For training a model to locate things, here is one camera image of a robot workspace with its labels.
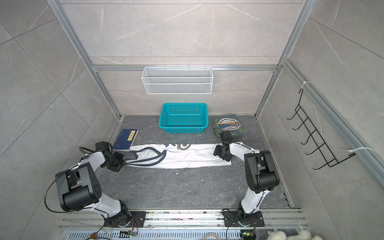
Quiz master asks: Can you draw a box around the green tank top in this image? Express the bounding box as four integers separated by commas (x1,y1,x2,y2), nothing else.
212,114,245,139

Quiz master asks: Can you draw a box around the white patterned tank top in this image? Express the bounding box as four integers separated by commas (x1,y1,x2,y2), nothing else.
120,144,232,169

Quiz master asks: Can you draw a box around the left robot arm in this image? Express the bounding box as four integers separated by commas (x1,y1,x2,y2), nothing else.
54,151,132,226

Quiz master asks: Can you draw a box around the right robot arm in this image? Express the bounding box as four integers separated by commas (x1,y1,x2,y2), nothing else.
214,141,280,221

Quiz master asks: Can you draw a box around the blue book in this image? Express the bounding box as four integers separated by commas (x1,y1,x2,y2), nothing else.
113,129,139,150

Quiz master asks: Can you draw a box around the teal plastic basket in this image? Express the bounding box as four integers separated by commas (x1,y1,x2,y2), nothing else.
159,103,209,133

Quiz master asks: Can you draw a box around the white plush toy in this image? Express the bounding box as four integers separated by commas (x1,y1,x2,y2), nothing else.
266,228,324,240

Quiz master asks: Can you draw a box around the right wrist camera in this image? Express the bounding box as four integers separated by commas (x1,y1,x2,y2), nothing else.
220,131,237,145

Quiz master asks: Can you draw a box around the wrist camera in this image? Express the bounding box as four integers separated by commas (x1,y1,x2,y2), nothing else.
220,131,237,145
95,141,113,153

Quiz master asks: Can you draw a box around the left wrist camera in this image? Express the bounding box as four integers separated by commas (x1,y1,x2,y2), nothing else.
95,141,113,153

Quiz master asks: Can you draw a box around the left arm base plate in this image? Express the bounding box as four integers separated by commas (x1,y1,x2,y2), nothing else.
104,211,147,228

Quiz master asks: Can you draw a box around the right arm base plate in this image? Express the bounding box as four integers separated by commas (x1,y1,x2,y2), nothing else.
222,209,265,228

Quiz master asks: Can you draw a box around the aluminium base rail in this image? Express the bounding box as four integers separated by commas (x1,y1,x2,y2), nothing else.
59,209,310,231

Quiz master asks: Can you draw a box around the white wire mesh shelf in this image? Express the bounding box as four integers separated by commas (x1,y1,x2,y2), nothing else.
141,67,214,95

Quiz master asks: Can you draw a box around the black wire hook rack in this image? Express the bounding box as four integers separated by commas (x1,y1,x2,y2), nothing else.
287,89,356,171

